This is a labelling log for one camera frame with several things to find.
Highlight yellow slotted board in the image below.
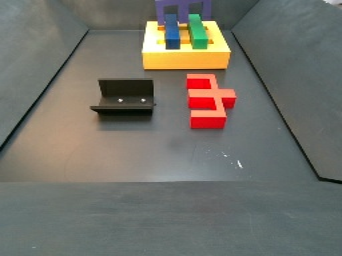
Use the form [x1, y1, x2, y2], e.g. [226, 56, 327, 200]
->
[141, 21, 231, 70]

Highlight green long bar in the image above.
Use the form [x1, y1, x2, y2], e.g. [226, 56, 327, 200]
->
[188, 14, 208, 49]

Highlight blue long bar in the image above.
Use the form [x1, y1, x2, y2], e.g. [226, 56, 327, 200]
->
[164, 14, 180, 49]

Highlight black angle bracket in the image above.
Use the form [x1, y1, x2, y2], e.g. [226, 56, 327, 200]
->
[89, 78, 155, 115]

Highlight purple E-shaped block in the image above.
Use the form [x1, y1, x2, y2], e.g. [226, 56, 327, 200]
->
[155, 0, 211, 26]

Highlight red E-shaped block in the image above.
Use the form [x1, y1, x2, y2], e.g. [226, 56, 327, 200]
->
[186, 74, 236, 129]

